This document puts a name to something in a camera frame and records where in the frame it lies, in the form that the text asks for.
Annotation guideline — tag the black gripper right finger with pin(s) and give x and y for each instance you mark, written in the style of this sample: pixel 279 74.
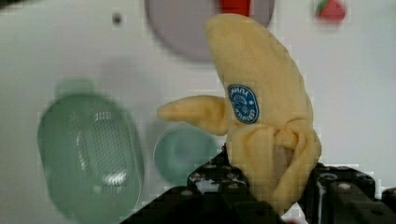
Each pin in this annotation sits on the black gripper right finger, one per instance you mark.
pixel 343 195

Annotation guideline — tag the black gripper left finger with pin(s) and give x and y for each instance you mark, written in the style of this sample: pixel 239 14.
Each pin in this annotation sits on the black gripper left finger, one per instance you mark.
pixel 215 193

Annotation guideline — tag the yellow plush banana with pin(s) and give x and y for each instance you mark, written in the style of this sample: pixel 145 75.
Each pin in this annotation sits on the yellow plush banana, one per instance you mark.
pixel 265 114

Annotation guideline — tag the green mug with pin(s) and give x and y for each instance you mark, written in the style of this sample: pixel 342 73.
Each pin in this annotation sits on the green mug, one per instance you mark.
pixel 181 150

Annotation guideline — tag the green perforated colander basket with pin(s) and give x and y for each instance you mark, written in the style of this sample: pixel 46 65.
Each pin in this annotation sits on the green perforated colander basket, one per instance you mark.
pixel 91 155

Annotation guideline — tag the grey round plate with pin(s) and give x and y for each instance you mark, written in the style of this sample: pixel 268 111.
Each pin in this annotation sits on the grey round plate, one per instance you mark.
pixel 180 24

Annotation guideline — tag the pink strawberry toy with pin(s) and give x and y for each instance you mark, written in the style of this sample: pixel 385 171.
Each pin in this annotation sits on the pink strawberry toy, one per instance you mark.
pixel 331 10

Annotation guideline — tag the red ketchup bottle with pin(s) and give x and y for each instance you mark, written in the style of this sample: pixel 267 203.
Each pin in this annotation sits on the red ketchup bottle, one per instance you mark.
pixel 241 7

